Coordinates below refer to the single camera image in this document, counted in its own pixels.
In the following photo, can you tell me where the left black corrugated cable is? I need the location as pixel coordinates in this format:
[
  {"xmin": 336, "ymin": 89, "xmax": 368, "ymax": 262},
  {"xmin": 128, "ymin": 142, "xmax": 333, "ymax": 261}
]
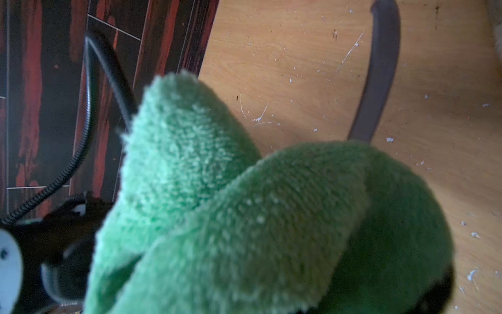
[{"xmin": 0, "ymin": 30, "xmax": 139, "ymax": 226}]

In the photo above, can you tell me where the green microfibre rag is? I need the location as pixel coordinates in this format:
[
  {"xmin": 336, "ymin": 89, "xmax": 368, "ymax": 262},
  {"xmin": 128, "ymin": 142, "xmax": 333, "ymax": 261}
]
[{"xmin": 84, "ymin": 72, "xmax": 454, "ymax": 313}]

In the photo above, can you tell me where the sickle yellow label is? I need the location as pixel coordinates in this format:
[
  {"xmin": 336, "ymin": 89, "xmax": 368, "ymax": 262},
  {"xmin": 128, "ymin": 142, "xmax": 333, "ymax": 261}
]
[{"xmin": 347, "ymin": 0, "xmax": 401, "ymax": 143}]

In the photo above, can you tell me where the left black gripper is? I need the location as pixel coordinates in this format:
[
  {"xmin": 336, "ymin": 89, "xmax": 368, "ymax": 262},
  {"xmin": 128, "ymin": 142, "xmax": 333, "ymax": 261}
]
[{"xmin": 1, "ymin": 194, "xmax": 112, "ymax": 313}]

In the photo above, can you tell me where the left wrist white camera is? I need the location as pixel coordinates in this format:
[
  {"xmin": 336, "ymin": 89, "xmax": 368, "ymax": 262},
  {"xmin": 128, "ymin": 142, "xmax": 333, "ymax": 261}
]
[{"xmin": 0, "ymin": 229, "xmax": 24, "ymax": 314}]

